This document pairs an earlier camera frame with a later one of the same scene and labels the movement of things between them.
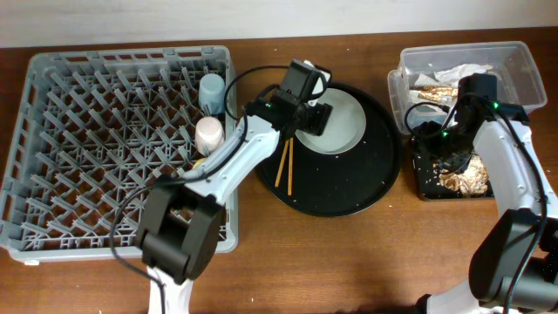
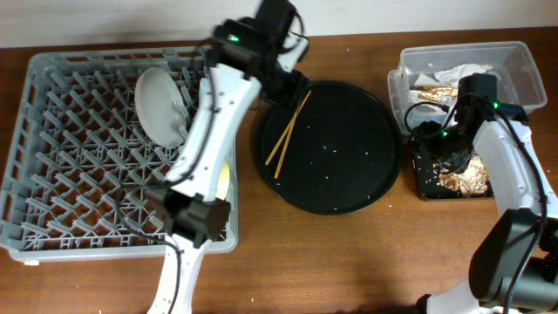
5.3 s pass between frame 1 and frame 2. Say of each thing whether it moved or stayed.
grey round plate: moved
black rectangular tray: stayed
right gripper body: stayed
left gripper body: moved
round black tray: stayed
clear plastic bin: stayed
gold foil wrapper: stayed
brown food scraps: stayed
